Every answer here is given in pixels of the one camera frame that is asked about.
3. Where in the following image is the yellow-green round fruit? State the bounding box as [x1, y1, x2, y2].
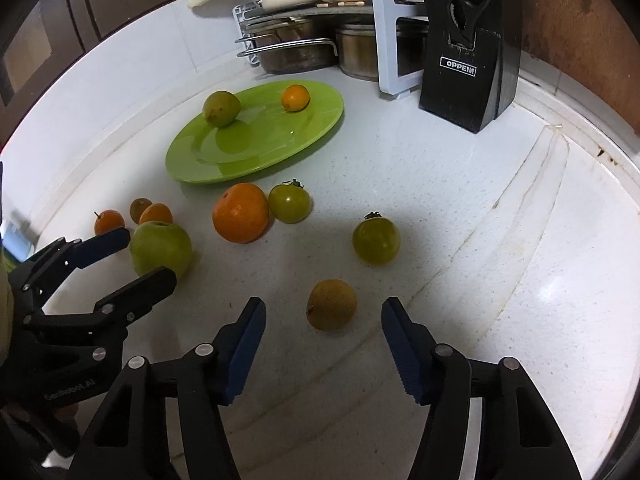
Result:
[202, 90, 242, 128]

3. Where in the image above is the brown wooden cutting board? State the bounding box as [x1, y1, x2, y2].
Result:
[492, 0, 640, 137]

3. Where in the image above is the white pot rack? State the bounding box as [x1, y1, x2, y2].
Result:
[232, 0, 432, 99]

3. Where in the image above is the person's left hand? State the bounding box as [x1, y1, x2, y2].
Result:
[47, 400, 81, 428]

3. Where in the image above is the small brown fruit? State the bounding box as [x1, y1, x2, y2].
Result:
[129, 197, 154, 225]

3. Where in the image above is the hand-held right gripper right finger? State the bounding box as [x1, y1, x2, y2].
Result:
[381, 297, 583, 480]

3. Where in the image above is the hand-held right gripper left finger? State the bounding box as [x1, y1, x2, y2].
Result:
[75, 297, 267, 480]

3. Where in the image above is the brown round fruit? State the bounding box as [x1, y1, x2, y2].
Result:
[306, 279, 359, 332]

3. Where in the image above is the green apple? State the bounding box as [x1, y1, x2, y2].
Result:
[129, 220, 194, 279]

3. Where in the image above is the green tomato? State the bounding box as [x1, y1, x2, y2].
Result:
[352, 211, 401, 266]
[268, 179, 311, 225]

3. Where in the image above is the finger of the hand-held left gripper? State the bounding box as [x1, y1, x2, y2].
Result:
[21, 266, 179, 347]
[10, 227, 132, 306]

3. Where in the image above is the green plate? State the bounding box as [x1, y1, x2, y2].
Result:
[165, 80, 345, 185]

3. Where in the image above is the steel pan with handle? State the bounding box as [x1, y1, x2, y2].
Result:
[236, 16, 342, 75]

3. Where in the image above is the large orange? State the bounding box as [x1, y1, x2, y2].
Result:
[212, 182, 271, 245]

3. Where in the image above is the black knife block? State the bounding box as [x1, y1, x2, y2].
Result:
[418, 0, 522, 134]

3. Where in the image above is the small orange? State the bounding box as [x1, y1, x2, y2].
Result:
[138, 202, 174, 226]
[93, 209, 126, 237]
[281, 84, 311, 113]

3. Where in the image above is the dark wooden cabinet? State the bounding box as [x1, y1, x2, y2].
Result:
[0, 0, 236, 111]

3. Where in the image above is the steel pot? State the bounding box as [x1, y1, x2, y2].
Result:
[334, 22, 431, 82]

